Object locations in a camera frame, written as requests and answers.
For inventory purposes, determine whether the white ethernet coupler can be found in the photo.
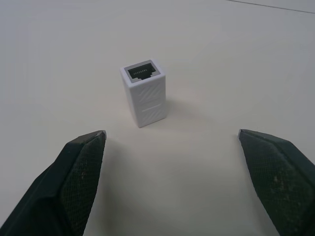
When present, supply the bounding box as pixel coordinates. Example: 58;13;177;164
120;58;167;129

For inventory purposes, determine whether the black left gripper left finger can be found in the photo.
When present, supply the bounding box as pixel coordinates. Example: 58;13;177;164
0;130;107;236

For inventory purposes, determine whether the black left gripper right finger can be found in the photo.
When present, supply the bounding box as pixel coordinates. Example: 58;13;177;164
237;129;315;236

